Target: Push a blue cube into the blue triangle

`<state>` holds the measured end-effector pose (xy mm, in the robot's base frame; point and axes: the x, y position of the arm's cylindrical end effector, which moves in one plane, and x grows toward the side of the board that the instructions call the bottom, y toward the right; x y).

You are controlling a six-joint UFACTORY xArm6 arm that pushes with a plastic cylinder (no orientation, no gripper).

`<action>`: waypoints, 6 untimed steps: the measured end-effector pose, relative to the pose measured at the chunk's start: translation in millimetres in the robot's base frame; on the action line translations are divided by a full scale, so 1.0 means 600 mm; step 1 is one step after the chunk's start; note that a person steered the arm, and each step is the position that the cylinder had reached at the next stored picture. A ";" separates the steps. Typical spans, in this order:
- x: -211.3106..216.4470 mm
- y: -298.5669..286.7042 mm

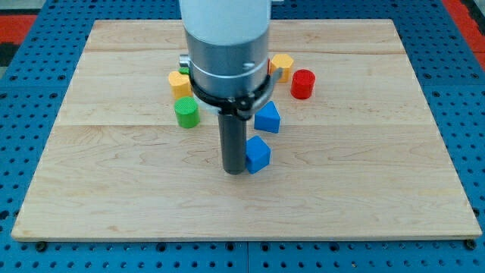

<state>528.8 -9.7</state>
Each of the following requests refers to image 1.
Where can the small green block behind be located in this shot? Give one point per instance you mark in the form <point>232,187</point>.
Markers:
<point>184,70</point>

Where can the blue triangle block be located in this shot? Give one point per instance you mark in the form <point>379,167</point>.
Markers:
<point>268,118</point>

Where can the green cylinder block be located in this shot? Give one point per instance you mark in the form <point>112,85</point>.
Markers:
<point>187,112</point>

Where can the wooden board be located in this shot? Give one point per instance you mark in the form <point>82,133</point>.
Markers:
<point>362,159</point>

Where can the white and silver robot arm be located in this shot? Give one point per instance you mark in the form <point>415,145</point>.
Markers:
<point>227,57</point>

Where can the yellow heart block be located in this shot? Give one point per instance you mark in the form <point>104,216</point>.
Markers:
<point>180,84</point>

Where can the yellow hexagon block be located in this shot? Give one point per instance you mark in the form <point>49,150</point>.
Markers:
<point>285,62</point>

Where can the red cylinder block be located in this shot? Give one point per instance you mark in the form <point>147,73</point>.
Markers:
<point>302,84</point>

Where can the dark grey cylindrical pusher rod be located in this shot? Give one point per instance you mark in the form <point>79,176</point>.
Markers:
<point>233,143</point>

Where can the blue cube block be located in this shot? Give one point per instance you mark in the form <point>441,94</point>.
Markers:
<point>258,154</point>

